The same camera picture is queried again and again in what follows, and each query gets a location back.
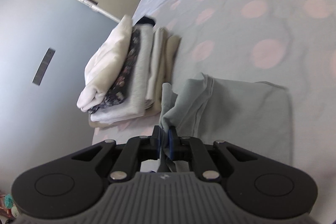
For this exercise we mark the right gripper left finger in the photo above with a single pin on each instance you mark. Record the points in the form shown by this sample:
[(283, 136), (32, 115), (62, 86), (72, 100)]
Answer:
[(137, 150)]

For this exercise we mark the grey wall plate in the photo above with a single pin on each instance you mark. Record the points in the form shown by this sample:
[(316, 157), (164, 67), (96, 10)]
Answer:
[(43, 66)]

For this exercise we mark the grey pink-dotted bedspread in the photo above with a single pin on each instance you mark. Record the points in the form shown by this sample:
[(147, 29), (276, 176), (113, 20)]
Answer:
[(290, 43)]

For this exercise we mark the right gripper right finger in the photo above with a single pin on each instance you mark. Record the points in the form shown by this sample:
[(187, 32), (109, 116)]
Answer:
[(195, 153)]

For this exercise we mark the stuffed toys pile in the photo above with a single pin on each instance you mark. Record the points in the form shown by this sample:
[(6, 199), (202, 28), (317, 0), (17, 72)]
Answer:
[(9, 211)]

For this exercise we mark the grey long-sleeve shirt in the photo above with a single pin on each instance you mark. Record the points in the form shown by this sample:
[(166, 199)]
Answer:
[(254, 116)]

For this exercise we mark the folded clothes stack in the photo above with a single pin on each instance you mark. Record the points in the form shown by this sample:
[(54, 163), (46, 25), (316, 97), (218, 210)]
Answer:
[(124, 78)]

